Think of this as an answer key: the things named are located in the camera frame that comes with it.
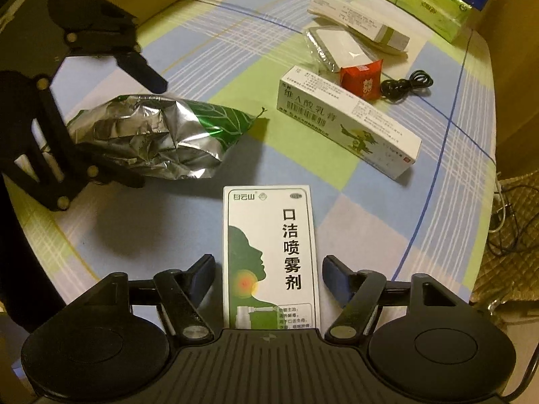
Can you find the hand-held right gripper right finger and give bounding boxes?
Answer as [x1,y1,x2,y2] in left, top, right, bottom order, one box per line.
[322,255,469,343]

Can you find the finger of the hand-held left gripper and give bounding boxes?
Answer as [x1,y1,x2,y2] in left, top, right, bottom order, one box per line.
[0,69,146,213]
[36,0,168,94]

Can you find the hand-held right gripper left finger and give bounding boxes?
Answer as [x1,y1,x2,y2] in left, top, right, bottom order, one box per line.
[69,254,216,344]

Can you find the silver green foil bag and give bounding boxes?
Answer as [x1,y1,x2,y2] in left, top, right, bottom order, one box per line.
[65,94,268,184]

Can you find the white green spray box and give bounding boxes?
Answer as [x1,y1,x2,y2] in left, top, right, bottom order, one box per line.
[222,184,323,330]

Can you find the black audio cable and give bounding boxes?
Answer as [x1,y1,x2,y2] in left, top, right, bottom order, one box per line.
[380,70,433,104]

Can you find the clear plastic tissue pack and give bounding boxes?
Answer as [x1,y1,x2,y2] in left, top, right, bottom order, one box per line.
[304,25,382,75]

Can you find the white ointment box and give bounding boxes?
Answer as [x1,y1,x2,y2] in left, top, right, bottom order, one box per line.
[276,65,423,182]

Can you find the quilted chair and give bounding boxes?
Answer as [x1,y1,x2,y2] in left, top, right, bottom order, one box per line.
[469,172,539,309]

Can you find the red candy packet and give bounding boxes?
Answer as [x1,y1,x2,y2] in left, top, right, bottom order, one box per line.
[339,60,385,102]

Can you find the long white medicine box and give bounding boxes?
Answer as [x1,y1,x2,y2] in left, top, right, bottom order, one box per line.
[307,0,412,57]

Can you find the tangled floor cables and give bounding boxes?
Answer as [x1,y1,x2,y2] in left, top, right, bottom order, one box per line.
[494,179,525,258]

